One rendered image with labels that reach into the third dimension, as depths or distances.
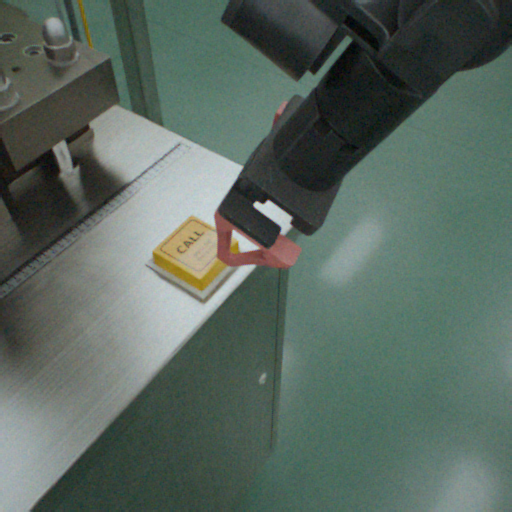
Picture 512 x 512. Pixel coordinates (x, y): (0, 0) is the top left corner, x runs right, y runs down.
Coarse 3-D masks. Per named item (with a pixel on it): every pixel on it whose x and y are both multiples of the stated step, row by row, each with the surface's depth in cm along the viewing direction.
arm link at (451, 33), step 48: (240, 0) 33; (288, 0) 32; (336, 0) 32; (384, 0) 32; (432, 0) 28; (480, 0) 27; (288, 48) 34; (384, 48) 30; (432, 48) 29; (480, 48) 28
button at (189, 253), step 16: (192, 224) 66; (208, 224) 66; (176, 240) 65; (192, 240) 65; (208, 240) 65; (160, 256) 63; (176, 256) 63; (192, 256) 63; (208, 256) 63; (176, 272) 63; (192, 272) 62; (208, 272) 62
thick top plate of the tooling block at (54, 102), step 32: (0, 32) 71; (32, 32) 71; (0, 64) 67; (32, 64) 67; (96, 64) 67; (32, 96) 63; (64, 96) 66; (96, 96) 69; (0, 128) 61; (32, 128) 64; (64, 128) 68; (0, 160) 65; (32, 160) 66
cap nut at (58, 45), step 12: (48, 24) 65; (60, 24) 65; (48, 36) 65; (60, 36) 65; (48, 48) 66; (60, 48) 66; (72, 48) 67; (48, 60) 67; (60, 60) 67; (72, 60) 67
